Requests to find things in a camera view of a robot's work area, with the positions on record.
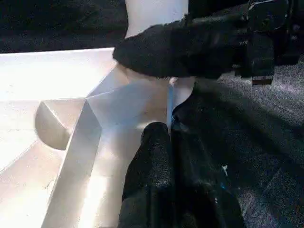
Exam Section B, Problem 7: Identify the white plastic table leg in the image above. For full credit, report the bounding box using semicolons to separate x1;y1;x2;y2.
124;0;190;39

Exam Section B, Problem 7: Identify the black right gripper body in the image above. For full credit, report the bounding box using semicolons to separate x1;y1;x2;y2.
235;0;304;87

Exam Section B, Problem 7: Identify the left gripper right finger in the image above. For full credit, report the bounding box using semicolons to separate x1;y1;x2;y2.
171;116;247;228

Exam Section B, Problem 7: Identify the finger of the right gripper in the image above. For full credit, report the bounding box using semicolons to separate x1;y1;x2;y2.
113;13;248;80

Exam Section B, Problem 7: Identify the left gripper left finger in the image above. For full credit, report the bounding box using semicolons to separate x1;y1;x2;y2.
117;122;174;228

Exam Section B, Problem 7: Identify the white plastic table top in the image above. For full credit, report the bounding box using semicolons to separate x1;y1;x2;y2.
0;47;195;228

